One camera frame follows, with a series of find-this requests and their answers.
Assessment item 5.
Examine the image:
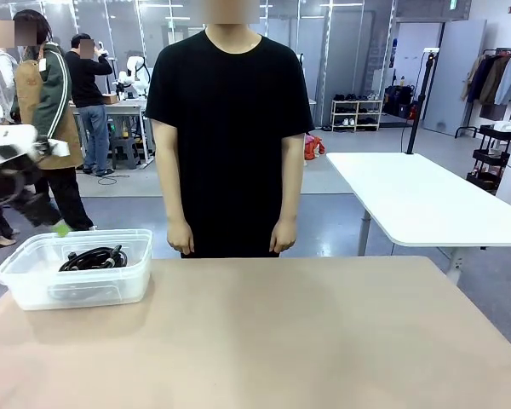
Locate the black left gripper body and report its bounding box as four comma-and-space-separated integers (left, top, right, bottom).
8, 186, 65, 229

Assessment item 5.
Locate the black usb cable coil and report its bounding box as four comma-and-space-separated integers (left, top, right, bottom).
70, 243, 124, 269

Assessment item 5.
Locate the person's right forearm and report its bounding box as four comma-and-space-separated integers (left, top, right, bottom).
154, 138, 192, 227

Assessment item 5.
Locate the person's right hand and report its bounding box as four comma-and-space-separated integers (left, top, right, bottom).
166, 221, 196, 254

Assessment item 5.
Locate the person's left hand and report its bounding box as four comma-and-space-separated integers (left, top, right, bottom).
268, 219, 298, 254

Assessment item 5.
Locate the clear plastic storage bin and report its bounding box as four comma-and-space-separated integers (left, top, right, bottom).
0, 228, 154, 311

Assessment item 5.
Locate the grey plastic stool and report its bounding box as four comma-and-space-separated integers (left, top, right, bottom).
110, 136, 141, 170

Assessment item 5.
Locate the woman in brown apron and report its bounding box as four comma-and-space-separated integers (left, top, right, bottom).
10, 9, 97, 233

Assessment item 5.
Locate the man in black and jeans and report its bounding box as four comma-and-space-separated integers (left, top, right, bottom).
66, 32, 114, 178

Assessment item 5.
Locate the grey metal workbench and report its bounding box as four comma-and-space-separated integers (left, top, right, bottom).
70, 101, 155, 170

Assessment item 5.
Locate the person in black t-shirt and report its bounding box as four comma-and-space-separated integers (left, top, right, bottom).
144, 28, 316, 259

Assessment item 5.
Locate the white shoe rack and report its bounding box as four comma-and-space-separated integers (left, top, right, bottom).
330, 98, 384, 132

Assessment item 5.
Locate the large white table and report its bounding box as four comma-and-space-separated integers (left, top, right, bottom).
325, 152, 511, 285

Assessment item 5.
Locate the black bags pile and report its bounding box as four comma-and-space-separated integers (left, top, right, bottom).
385, 84, 418, 119

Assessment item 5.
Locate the black tripod pole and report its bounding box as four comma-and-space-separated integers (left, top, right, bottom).
406, 47, 440, 155

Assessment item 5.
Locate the black utility cart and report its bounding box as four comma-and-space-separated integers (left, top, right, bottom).
466, 123, 511, 196

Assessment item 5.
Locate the clothes rack with coats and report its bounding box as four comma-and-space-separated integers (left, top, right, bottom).
462, 47, 511, 138

